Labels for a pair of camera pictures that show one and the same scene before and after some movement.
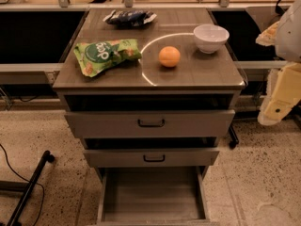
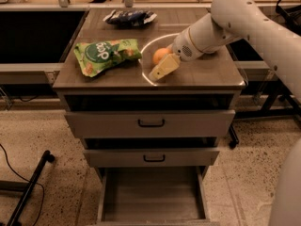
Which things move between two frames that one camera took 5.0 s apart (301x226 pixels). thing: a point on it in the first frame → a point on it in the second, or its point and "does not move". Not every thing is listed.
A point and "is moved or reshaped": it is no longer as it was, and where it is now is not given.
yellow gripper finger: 268,38 → 170,47
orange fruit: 169,56 is moved or reshaped
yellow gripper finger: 283,90 → 169,63
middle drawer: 147,158 does not move
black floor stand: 23,186 does not move
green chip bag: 96,56 does not move
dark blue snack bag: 130,17 does not move
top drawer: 195,123 does not move
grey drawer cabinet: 150,90 does not move
